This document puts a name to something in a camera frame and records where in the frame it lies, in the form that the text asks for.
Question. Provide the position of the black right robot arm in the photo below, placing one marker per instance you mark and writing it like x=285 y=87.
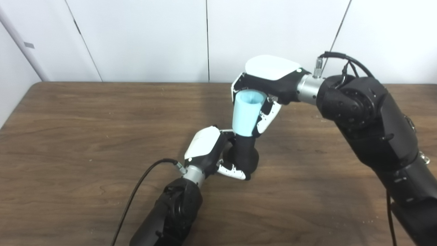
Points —
x=375 y=130

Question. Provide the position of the small gray wall label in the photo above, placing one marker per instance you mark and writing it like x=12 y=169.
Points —
x=29 y=45

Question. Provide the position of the white and black left hand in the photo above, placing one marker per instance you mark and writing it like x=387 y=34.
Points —
x=203 y=143

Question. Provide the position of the light blue cylinder cup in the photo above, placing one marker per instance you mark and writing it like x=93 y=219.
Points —
x=244 y=118

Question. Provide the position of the white and black right hand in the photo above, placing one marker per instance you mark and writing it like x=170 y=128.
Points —
x=273 y=68

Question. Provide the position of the black nozzle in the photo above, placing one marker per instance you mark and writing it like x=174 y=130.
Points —
x=244 y=153

